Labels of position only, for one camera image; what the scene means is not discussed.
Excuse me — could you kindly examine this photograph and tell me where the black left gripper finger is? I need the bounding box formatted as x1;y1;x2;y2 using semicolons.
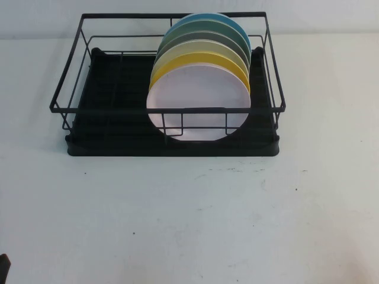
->
0;253;11;284

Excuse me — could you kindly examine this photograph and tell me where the pink plate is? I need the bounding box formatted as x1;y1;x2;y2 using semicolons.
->
146;82;252;142

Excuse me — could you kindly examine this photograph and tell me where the yellow plate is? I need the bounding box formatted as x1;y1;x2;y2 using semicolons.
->
149;53;252;96

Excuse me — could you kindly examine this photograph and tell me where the pale cream plate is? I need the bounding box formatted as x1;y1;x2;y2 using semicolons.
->
150;40;249;84

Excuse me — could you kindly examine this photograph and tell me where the grey-green plate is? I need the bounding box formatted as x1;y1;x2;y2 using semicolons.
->
156;29;251;67

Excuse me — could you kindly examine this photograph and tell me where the green plate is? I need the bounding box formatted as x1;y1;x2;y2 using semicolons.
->
161;19;252;57

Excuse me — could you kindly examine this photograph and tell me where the blue plate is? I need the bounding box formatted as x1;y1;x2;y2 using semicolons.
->
176;12;253;51

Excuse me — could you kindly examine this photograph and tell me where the metal wire dish rack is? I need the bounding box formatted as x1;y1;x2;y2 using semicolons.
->
65;46;281;157

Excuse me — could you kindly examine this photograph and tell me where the black wire dish rack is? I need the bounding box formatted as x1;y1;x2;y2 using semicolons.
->
49;11;287;140

